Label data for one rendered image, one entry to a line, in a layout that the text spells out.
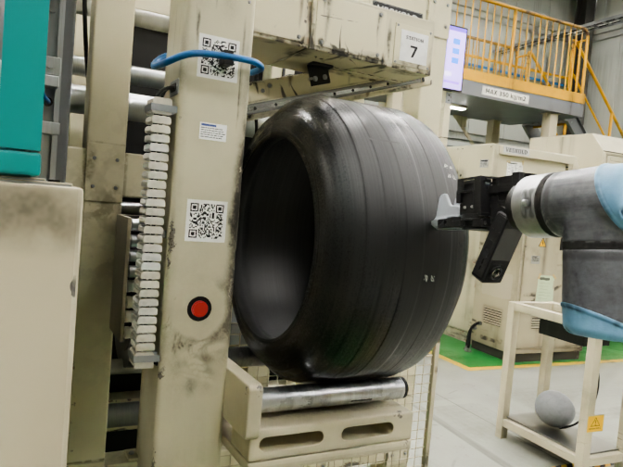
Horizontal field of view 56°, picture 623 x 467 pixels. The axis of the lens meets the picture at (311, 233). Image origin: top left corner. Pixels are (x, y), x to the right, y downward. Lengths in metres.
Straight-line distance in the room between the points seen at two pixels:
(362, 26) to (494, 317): 4.40
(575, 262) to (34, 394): 0.64
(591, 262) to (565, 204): 0.08
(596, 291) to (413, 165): 0.43
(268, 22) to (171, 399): 0.86
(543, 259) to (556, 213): 4.84
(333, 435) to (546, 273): 4.67
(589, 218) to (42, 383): 0.64
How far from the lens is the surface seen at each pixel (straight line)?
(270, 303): 1.47
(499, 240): 0.91
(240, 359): 1.37
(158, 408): 1.12
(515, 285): 5.50
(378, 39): 1.58
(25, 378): 0.32
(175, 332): 1.09
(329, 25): 1.51
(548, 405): 3.58
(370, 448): 1.23
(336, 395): 1.17
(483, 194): 0.93
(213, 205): 1.07
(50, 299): 0.31
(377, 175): 1.01
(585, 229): 0.79
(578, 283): 0.79
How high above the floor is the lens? 1.27
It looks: 3 degrees down
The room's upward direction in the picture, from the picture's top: 5 degrees clockwise
